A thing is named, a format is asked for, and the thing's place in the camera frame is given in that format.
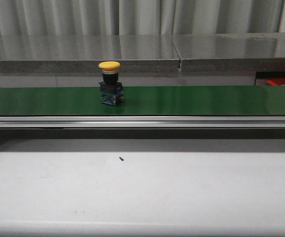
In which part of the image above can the grey countertop slab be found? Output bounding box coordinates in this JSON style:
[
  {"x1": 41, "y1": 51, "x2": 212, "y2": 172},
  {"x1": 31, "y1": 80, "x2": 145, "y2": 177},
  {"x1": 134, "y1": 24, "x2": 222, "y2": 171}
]
[
  {"x1": 172, "y1": 33, "x2": 285, "y2": 73},
  {"x1": 0, "y1": 35, "x2": 179, "y2": 74}
]

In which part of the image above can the red plastic tray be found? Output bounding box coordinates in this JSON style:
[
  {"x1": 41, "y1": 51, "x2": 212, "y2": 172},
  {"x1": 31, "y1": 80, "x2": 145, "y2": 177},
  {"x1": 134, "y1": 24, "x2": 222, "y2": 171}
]
[{"x1": 266, "y1": 78, "x2": 285, "y2": 85}]

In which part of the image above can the green conveyor belt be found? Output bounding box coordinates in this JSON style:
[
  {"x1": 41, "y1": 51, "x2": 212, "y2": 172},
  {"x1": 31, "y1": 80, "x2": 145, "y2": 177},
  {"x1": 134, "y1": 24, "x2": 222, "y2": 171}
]
[{"x1": 0, "y1": 85, "x2": 285, "y2": 116}]

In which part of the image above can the aluminium conveyor side rail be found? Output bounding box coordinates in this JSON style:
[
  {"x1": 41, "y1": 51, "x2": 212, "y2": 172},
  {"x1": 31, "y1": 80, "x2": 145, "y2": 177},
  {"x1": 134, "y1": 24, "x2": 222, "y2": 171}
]
[{"x1": 0, "y1": 116, "x2": 285, "y2": 129}]

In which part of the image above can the grey pleated curtain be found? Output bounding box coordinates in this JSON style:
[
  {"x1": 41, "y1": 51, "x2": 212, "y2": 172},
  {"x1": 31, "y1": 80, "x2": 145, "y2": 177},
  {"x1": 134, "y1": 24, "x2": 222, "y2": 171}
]
[{"x1": 0, "y1": 0, "x2": 284, "y2": 36}]

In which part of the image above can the left grey countertop slab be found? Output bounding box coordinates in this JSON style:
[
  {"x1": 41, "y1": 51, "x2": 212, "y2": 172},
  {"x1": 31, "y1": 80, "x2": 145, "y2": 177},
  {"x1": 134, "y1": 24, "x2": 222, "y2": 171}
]
[{"x1": 0, "y1": 35, "x2": 179, "y2": 74}]

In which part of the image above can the right grey countertop slab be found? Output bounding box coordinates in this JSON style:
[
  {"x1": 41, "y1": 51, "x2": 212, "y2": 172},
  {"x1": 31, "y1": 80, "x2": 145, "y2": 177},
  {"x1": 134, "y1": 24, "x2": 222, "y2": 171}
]
[{"x1": 172, "y1": 33, "x2": 285, "y2": 73}]

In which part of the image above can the yellow mushroom push button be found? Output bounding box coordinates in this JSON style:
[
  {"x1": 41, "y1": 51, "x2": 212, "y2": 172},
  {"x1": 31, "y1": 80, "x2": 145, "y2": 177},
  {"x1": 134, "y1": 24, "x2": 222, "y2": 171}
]
[{"x1": 99, "y1": 61, "x2": 124, "y2": 106}]

